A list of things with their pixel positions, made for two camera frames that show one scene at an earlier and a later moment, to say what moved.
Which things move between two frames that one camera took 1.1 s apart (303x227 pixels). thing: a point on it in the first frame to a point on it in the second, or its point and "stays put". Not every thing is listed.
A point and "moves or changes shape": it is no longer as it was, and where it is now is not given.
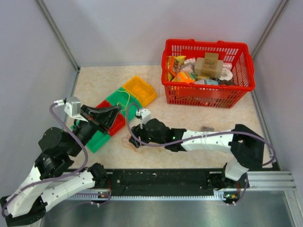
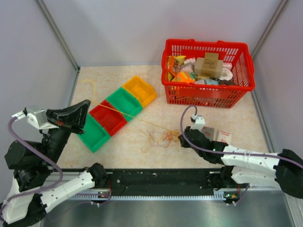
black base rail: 190,182 stays put
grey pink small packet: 207,128 stays put
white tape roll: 226,74 stays put
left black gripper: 111,117 to 65,118
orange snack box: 182,76 stays put
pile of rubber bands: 126,144 moves or changes shape
